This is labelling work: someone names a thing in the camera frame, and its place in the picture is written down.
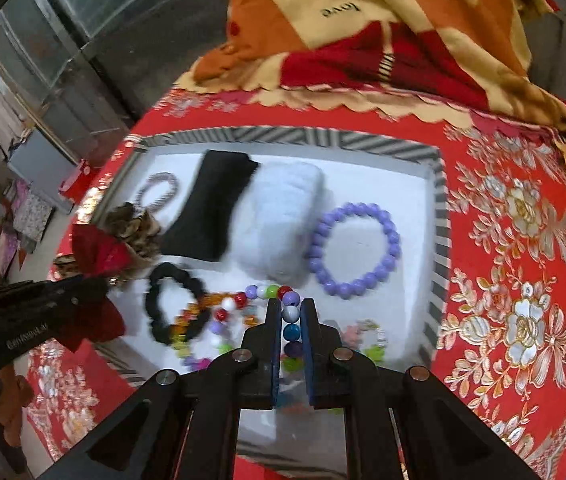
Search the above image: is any multicolour round bead bracelet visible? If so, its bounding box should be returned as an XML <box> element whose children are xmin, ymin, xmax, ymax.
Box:
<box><xmin>207</xmin><ymin>284</ymin><xmax>309</xmax><ymax>376</ymax></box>

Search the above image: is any blue green chip bracelet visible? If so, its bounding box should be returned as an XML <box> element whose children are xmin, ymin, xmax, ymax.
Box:
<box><xmin>339</xmin><ymin>320</ymin><xmax>389</xmax><ymax>365</ymax></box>

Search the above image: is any amber crystal bead bracelet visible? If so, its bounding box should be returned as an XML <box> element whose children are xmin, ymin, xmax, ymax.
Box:
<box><xmin>170</xmin><ymin>290</ymin><xmax>265</xmax><ymax>361</ymax></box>

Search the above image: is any red fabric flower hairpiece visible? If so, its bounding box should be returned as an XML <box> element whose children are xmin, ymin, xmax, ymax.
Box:
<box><xmin>53</xmin><ymin>223</ymin><xmax>132</xmax><ymax>352</ymax></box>

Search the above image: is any purple round bead bracelet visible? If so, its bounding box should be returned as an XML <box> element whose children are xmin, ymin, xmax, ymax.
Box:
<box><xmin>307</xmin><ymin>201</ymin><xmax>404</xmax><ymax>300</ymax></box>

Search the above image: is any black hair scrunchie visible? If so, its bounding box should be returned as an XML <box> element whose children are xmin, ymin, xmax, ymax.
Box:
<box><xmin>144</xmin><ymin>262</ymin><xmax>211</xmax><ymax>346</ymax></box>

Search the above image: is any leopard print bow scrunchie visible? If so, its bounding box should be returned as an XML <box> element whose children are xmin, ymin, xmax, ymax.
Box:
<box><xmin>52</xmin><ymin>203</ymin><xmax>161</xmax><ymax>287</ymax></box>

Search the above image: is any light blue fuzzy hair clip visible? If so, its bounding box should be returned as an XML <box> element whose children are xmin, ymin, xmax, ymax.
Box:
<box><xmin>230</xmin><ymin>162</ymin><xmax>324</xmax><ymax>285</ymax></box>

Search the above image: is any red bag on floor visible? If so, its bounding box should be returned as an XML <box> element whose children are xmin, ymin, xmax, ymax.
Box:
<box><xmin>59</xmin><ymin>159</ymin><xmax>98</xmax><ymax>205</ymax></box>

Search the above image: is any black fuzzy hair clip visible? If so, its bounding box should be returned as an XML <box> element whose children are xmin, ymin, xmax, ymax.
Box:
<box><xmin>159</xmin><ymin>150</ymin><xmax>259</xmax><ymax>262</ymax></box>

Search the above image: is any striped white tray box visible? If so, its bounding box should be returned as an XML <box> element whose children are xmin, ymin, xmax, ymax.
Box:
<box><xmin>82</xmin><ymin>127</ymin><xmax>452</xmax><ymax>476</ymax></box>

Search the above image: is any red floral embroidered tablecloth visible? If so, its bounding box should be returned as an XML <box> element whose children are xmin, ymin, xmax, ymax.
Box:
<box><xmin>25</xmin><ymin>90</ymin><xmax>566</xmax><ymax>479</ymax></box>

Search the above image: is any metal glass door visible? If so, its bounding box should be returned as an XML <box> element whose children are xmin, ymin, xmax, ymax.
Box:
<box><xmin>0</xmin><ymin>0</ymin><xmax>228</xmax><ymax>166</ymax></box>

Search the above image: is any orange red floral blanket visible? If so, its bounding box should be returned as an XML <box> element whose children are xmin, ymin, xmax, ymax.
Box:
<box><xmin>177</xmin><ymin>0</ymin><xmax>566</xmax><ymax>165</ymax></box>

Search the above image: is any silver beaded bracelet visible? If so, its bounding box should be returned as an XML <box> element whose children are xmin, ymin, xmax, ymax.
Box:
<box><xmin>132</xmin><ymin>171</ymin><xmax>180</xmax><ymax>214</ymax></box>

